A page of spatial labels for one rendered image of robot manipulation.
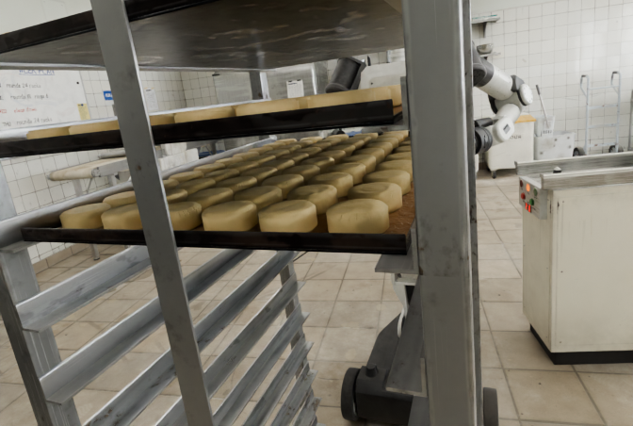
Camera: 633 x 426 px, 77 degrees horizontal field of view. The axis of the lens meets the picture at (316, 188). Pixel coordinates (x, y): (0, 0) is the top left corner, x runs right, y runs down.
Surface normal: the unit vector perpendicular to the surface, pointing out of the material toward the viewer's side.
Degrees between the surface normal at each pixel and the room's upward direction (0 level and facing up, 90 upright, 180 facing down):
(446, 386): 90
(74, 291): 90
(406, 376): 0
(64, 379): 90
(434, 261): 90
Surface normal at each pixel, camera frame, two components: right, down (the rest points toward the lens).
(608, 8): -0.22, 0.25
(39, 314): 0.93, -0.03
